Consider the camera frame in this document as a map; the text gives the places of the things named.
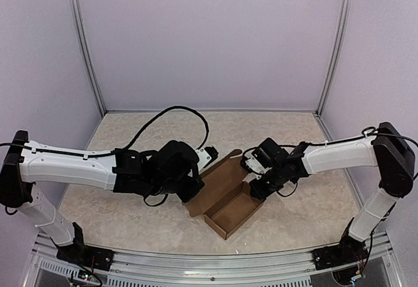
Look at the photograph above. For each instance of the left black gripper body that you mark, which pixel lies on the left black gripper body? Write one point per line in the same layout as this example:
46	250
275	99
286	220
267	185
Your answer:
172	186

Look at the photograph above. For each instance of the right aluminium frame post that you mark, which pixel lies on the right aluminium frame post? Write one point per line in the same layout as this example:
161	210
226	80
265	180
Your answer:
334	57

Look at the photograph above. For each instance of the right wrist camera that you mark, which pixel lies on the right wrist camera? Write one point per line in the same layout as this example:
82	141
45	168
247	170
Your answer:
250	164

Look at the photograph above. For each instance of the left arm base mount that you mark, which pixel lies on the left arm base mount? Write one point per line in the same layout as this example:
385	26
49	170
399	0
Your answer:
87	256

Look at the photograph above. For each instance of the left aluminium frame post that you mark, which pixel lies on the left aluminium frame post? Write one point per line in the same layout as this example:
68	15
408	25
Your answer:
86	56

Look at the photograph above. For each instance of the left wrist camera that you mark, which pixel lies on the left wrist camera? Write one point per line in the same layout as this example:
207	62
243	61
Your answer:
206	156

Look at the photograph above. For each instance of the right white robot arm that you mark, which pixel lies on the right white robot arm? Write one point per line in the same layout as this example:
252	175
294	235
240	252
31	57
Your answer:
382	147

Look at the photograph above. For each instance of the brown cardboard box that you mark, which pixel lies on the brown cardboard box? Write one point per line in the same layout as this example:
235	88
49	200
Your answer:
224	202

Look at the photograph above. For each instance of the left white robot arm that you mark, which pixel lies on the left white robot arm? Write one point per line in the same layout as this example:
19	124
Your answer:
28	162

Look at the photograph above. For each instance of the aluminium frame post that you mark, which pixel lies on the aluminium frame post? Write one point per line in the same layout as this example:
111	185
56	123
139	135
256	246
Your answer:
86	56
334	57

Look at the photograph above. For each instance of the front aluminium rail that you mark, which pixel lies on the front aluminium rail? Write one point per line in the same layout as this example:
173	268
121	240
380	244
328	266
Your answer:
285	268

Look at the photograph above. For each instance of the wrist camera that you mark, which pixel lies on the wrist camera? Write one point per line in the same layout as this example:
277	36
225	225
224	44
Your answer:
250	164
206	156

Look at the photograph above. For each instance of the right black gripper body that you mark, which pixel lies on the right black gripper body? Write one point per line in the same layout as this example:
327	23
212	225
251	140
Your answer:
275	180

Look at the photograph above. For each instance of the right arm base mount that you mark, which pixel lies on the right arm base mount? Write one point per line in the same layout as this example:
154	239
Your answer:
337	255

